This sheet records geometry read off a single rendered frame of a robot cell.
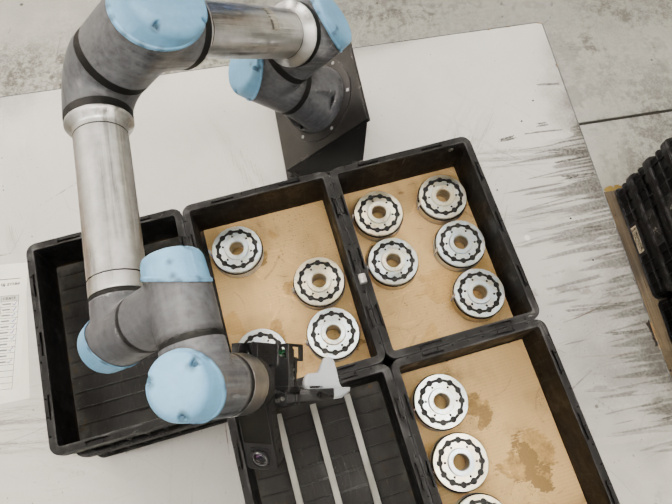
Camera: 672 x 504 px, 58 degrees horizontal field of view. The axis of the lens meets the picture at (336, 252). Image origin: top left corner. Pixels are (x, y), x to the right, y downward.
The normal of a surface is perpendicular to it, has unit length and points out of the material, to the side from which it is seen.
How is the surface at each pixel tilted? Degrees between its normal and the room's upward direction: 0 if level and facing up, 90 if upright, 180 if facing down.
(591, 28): 0
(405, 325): 0
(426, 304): 0
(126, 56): 74
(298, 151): 43
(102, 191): 8
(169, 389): 21
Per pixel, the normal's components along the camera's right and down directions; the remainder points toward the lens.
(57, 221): 0.01, -0.34
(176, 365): -0.32, -0.17
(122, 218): 0.66, -0.40
